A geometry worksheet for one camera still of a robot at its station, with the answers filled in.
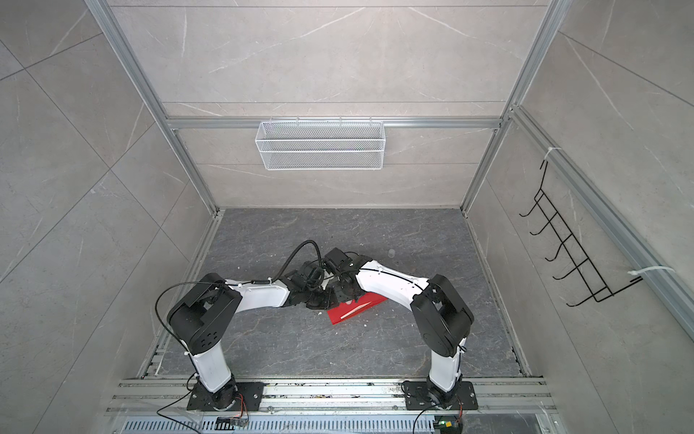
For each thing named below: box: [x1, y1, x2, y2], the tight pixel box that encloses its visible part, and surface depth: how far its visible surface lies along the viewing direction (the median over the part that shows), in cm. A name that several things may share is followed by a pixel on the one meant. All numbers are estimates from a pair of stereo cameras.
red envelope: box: [327, 292, 389, 325], surface depth 92 cm
